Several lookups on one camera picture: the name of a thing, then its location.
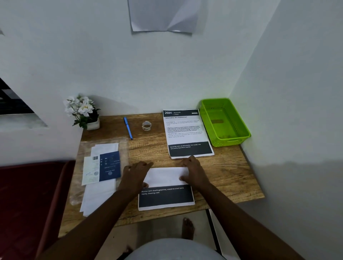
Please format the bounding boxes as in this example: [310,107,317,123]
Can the person's left hand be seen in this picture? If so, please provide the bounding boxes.
[118,160,155,198]

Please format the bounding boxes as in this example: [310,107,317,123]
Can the person's right hand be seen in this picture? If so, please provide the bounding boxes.
[179,155,211,191]

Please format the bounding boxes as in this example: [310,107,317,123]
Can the printed paper sheet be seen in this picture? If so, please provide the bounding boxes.
[138,167,196,211]
[162,108,215,160]

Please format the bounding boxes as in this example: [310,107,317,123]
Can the stack of white envelopes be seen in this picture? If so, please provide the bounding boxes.
[80,142,119,218]

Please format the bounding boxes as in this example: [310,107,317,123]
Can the green plastic tray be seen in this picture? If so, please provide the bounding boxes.
[199,98,252,148]

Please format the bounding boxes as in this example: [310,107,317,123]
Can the person's right forearm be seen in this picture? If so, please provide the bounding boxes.
[197,182,306,260]

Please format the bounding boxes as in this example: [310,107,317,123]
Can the person's left forearm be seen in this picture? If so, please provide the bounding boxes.
[37,187,145,260]

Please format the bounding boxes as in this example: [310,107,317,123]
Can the clear plastic bag with card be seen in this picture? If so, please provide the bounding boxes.
[69,137,130,206]

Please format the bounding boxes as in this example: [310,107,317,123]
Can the person's right foot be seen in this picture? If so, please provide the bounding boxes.
[182,217,195,241]

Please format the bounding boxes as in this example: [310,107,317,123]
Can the person's grey shirt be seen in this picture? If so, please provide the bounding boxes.
[131,238,227,260]

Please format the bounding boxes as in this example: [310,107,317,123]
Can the blue and white label card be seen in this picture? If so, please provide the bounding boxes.
[81,151,121,186]

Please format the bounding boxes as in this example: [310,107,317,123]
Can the blue pen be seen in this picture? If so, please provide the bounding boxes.
[123,116,133,140]

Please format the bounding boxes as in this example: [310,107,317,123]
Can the black table leg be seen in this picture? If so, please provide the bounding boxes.
[205,209,223,255]

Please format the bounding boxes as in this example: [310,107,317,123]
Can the potted white flower plant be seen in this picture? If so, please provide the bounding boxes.
[63,94,101,131]

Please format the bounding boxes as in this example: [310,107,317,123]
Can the dark red mattress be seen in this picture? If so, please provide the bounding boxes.
[0,160,77,260]

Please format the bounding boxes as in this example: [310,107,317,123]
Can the dark window with grille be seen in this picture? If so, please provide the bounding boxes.
[0,77,35,116]

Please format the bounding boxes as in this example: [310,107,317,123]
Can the white paper sheet on wall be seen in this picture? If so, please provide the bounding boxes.
[127,0,209,34]

